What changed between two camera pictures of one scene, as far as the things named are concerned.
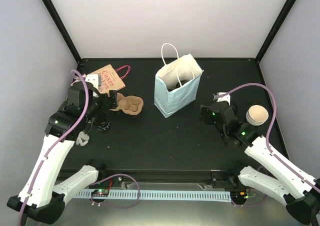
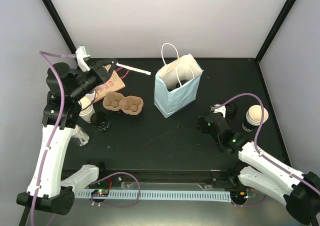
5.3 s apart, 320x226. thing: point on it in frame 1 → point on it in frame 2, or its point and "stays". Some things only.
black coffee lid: (177, 86) stays
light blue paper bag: (176, 81) stays
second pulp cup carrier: (131, 105) stays
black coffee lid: (182, 82) stays
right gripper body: (208, 114) → (203, 123)
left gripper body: (110, 100) → (99, 71)
